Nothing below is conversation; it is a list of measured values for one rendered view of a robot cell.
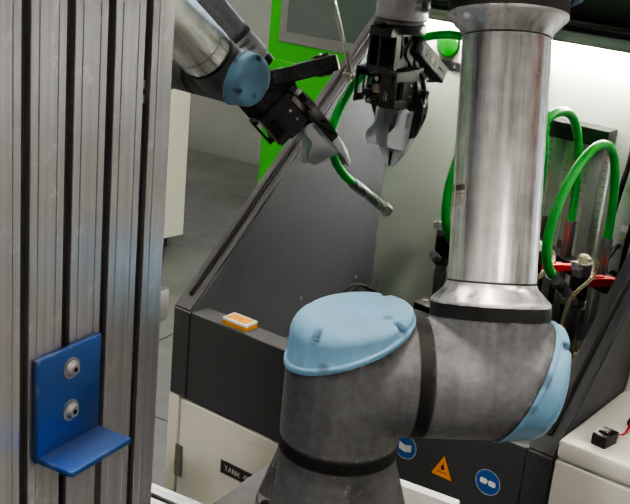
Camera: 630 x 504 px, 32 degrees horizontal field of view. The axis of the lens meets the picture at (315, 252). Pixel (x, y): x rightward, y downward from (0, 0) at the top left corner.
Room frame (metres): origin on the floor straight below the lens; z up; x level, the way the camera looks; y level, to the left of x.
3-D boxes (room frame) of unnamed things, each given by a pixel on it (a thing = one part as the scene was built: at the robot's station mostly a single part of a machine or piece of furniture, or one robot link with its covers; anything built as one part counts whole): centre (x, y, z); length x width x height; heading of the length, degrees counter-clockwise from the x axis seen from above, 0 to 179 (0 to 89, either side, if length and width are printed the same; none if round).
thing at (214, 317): (1.52, -0.07, 0.87); 0.62 x 0.04 x 0.16; 54
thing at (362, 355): (0.96, -0.05, 1.20); 0.13 x 0.12 x 0.14; 98
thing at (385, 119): (1.59, -0.08, 1.30); 0.06 x 0.03 x 0.09; 144
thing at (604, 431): (1.33, -0.43, 0.99); 0.12 x 0.02 x 0.02; 135
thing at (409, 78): (1.58, -0.09, 1.40); 0.09 x 0.08 x 0.12; 144
